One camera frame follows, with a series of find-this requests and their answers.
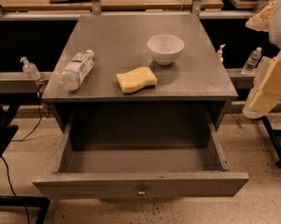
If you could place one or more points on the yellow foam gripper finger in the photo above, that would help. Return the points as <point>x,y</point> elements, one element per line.
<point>266,92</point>
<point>260,21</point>

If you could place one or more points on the grey top drawer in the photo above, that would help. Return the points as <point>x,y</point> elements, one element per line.
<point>111,156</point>

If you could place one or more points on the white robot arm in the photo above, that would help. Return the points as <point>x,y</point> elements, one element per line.
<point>275,26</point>

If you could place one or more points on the upright clear water bottle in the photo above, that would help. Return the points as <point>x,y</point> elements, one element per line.
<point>252,61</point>

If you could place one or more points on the small white pump bottle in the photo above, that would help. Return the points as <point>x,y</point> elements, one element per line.
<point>220,52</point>

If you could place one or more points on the grey wooden cabinet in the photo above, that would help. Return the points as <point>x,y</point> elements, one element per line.
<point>119,43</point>

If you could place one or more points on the black stand leg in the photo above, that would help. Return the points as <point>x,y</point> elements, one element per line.
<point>273,134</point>

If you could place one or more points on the white bowl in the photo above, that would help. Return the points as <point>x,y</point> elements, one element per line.
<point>165,49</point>

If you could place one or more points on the yellow sponge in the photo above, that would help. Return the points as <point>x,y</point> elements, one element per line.
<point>136,80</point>

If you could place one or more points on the clear plastic water bottle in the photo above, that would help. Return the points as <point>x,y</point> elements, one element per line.
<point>76,70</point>

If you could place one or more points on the clear pump sanitizer bottle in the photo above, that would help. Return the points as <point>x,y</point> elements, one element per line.
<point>30,69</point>

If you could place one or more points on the wooden back desk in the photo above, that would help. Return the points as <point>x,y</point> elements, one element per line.
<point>107,5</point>

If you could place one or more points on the black table leg frame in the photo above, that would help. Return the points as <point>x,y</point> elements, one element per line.
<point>7,132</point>

